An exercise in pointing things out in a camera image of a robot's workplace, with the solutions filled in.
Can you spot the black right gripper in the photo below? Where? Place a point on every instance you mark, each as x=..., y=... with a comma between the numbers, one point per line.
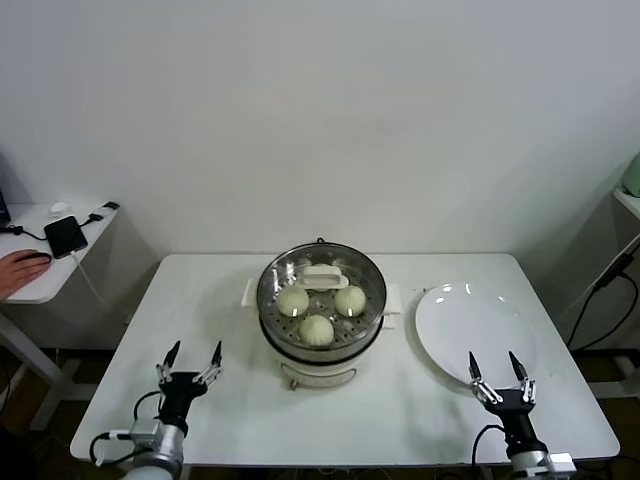
x=515, y=410

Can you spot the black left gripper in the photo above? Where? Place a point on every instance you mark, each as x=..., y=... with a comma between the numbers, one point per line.
x=182, y=392

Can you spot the white steamed baozi bun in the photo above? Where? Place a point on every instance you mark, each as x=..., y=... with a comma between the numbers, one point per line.
x=293, y=301
x=351, y=301
x=324, y=290
x=316, y=331

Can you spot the round glass pot lid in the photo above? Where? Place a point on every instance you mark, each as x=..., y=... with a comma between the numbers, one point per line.
x=322, y=277

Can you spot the perforated steel steamer pot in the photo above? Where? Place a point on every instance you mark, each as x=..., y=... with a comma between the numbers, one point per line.
x=395, y=298

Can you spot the person's bare hand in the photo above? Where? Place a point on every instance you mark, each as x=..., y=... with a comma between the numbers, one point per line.
x=20, y=275

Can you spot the round white plate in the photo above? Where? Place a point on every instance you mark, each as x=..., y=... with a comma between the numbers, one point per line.
x=470, y=330

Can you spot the cream electric cooker base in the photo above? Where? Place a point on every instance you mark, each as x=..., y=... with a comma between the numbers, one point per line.
x=320, y=372

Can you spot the white side table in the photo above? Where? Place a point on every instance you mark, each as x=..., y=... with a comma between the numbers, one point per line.
x=35, y=292

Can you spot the black smartphone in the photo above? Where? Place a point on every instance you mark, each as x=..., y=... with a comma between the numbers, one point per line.
x=66, y=236

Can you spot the small white earbud case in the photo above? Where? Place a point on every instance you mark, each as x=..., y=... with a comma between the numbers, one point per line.
x=60, y=207

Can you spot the white shelf board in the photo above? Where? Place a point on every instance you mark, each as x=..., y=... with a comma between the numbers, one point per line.
x=630, y=200

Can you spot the pale green appliance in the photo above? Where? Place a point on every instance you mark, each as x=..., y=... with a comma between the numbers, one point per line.
x=635, y=175

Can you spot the dark laptop screen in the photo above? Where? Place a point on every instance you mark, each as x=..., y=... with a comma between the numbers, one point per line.
x=3, y=200

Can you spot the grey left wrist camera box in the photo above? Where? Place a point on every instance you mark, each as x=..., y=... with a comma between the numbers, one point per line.
x=147, y=432

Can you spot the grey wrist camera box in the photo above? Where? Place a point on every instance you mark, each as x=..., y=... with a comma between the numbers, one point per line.
x=561, y=464
x=147, y=432

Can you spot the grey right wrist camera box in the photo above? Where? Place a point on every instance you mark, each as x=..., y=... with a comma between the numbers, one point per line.
x=561, y=464

